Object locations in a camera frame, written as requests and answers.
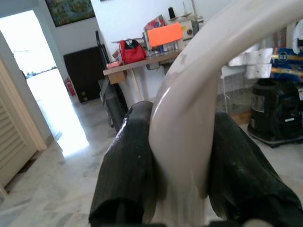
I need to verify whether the colourful printed bag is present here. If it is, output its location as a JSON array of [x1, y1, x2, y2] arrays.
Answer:
[[144, 14, 166, 31]]

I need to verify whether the black floor appliance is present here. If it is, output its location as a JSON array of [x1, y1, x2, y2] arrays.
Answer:
[[247, 79, 303, 149]]

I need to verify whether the dark framed painting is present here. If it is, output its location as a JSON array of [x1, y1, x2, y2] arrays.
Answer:
[[45, 0, 96, 27]]

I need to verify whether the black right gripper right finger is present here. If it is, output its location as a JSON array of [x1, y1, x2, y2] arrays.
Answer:
[[207, 112, 303, 227]]

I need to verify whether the orange paper sheet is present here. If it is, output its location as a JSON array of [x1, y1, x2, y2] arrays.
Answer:
[[147, 23, 184, 47]]

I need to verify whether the beige long handle dustpan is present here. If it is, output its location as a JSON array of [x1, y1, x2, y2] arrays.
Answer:
[[143, 0, 303, 225]]

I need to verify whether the pink cloth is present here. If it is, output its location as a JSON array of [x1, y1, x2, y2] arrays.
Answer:
[[106, 61, 123, 70]]

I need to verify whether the white industrial sewing machine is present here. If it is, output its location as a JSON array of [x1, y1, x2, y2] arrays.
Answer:
[[179, 18, 205, 41]]

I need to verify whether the red handbag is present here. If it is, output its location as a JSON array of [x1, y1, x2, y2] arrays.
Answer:
[[119, 39, 147, 64]]

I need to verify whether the white styrofoam block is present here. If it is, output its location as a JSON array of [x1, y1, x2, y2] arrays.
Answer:
[[246, 63, 273, 79], [228, 48, 273, 67]]

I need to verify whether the wooden top sewing table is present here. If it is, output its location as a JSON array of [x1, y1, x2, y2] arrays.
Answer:
[[103, 49, 183, 102]]

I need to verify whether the white wire cage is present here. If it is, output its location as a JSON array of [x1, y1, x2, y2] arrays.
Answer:
[[216, 66, 259, 114]]

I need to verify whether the red fire extinguisher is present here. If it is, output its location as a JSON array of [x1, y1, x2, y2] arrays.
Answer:
[[64, 77, 77, 97]]

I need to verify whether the beige louvred door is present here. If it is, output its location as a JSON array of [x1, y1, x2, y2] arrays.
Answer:
[[0, 54, 48, 188]]

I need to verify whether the black flat panel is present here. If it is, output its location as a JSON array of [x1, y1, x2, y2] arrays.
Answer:
[[63, 46, 105, 104]]

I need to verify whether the black folded stand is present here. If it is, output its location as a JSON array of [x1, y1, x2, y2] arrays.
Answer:
[[95, 30, 107, 63]]

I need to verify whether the long brown cardboard box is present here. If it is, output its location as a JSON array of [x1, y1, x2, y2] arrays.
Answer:
[[229, 111, 252, 125]]

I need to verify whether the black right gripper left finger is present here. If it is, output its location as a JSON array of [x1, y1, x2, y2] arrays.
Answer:
[[89, 100, 166, 227]]

